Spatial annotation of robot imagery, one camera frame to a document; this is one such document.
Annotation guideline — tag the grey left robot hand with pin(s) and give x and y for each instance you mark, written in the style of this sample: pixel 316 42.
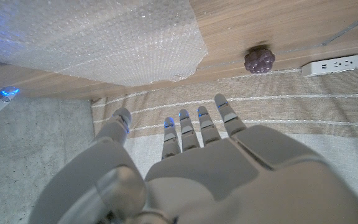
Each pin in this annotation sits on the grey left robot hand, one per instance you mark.
pixel 228 186

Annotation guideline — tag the clear bubble wrap sheet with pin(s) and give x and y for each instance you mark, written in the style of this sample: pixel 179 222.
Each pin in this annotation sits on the clear bubble wrap sheet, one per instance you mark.
pixel 89 37

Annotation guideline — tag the purple bumpy ball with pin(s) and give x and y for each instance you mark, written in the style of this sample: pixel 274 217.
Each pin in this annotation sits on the purple bumpy ball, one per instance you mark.
pixel 259 60

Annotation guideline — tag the white power strip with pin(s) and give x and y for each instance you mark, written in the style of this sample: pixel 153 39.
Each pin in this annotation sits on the white power strip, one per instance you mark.
pixel 331 66

